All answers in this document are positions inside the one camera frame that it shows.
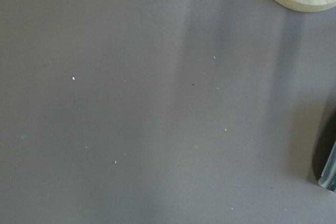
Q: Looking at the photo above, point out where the steel ice scoop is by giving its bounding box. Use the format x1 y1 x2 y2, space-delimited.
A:
318 144 336 192

